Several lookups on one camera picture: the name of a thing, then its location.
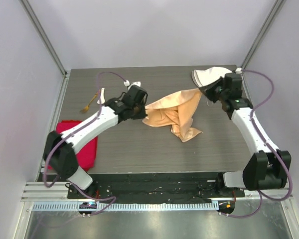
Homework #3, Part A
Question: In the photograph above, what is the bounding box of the aluminium front rail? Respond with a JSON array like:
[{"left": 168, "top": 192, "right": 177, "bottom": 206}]
[{"left": 21, "top": 182, "right": 68, "bottom": 202}]

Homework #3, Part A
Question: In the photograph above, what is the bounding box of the white spoon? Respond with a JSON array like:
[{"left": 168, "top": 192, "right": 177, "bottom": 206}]
[{"left": 97, "top": 88, "right": 105, "bottom": 105}]

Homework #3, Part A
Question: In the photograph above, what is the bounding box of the red folded cloth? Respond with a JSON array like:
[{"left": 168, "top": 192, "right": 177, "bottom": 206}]
[{"left": 43, "top": 120, "right": 98, "bottom": 172}]

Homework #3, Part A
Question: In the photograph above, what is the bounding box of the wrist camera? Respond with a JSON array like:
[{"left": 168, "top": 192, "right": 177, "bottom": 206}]
[
  {"left": 232, "top": 67, "right": 244, "bottom": 74},
  {"left": 130, "top": 81, "right": 141, "bottom": 87}
]

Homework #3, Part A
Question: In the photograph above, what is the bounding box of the left aluminium frame post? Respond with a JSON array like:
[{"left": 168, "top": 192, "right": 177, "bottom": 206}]
[{"left": 19, "top": 0, "right": 67, "bottom": 78}]

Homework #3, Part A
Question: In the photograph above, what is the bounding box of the aluminium frame post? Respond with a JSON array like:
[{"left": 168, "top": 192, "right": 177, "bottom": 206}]
[
  {"left": 19, "top": 0, "right": 67, "bottom": 78},
  {"left": 241, "top": 0, "right": 286, "bottom": 68}
]

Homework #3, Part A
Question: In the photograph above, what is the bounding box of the gold fork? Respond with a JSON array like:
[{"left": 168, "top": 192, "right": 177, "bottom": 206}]
[{"left": 80, "top": 90, "right": 101, "bottom": 114}]

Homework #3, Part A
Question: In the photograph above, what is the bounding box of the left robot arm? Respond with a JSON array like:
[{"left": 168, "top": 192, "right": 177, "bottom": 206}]
[{"left": 43, "top": 82, "right": 148, "bottom": 199}]

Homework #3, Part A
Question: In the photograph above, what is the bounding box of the white slotted cable duct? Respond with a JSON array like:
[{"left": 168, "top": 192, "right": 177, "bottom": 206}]
[{"left": 32, "top": 201, "right": 219, "bottom": 212}]

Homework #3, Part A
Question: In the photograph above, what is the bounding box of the white bucket hat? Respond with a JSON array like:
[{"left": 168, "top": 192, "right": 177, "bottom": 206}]
[{"left": 191, "top": 67, "right": 232, "bottom": 88}]

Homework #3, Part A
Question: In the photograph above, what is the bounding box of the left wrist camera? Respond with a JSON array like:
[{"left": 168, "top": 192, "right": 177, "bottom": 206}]
[{"left": 130, "top": 81, "right": 141, "bottom": 87}]

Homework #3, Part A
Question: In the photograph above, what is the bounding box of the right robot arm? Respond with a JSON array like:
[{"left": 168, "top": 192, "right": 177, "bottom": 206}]
[{"left": 199, "top": 73, "right": 292, "bottom": 197}]

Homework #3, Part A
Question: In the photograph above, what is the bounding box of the right aluminium frame post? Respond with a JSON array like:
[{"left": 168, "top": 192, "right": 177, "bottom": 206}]
[{"left": 241, "top": 0, "right": 286, "bottom": 68}]

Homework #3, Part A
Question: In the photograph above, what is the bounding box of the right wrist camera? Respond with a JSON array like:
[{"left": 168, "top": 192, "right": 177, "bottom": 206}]
[{"left": 232, "top": 67, "right": 244, "bottom": 74}]

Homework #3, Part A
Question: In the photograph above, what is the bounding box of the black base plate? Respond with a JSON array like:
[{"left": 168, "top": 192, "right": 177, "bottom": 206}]
[{"left": 64, "top": 171, "right": 246, "bottom": 203}]

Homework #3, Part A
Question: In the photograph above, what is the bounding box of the peach cloth napkin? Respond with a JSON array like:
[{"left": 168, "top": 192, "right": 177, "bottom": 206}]
[{"left": 143, "top": 88, "right": 202, "bottom": 142}]

